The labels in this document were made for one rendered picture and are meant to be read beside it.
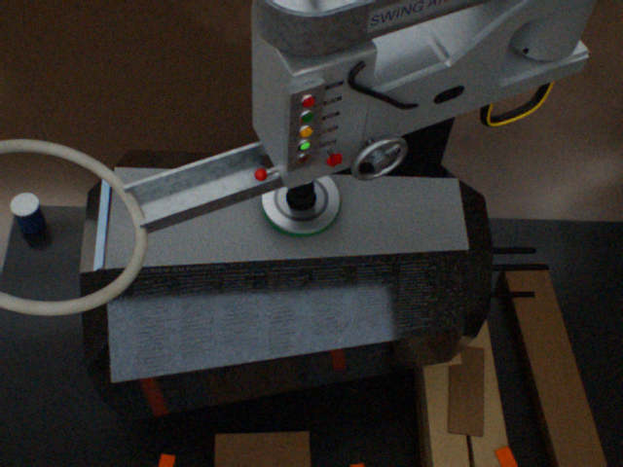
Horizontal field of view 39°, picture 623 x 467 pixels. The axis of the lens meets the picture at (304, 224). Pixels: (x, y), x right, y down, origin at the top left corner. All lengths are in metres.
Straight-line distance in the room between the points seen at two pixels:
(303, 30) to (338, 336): 1.02
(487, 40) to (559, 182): 1.68
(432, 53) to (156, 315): 1.01
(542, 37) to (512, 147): 1.50
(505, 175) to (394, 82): 1.67
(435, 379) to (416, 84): 1.19
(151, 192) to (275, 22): 0.64
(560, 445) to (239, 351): 1.17
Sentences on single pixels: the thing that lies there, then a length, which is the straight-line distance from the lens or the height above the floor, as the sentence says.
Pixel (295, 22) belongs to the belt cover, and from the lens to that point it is 1.70.
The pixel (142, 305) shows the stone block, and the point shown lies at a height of 0.73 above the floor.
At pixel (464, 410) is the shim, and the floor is 0.22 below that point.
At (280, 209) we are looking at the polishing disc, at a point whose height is 0.86.
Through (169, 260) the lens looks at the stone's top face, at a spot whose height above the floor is 0.80.
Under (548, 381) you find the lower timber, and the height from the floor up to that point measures 0.09.
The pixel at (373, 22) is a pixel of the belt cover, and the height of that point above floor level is 1.61.
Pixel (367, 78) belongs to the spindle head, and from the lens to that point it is 1.90.
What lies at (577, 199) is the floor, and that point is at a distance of 3.64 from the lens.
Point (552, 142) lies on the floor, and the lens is 3.77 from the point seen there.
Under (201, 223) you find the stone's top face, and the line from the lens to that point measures 2.42.
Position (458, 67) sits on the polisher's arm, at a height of 1.35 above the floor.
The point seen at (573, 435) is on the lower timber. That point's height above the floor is 0.09.
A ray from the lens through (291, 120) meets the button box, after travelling 1.85.
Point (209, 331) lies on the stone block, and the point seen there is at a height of 0.67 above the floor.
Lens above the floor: 2.86
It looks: 59 degrees down
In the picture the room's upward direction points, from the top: 5 degrees clockwise
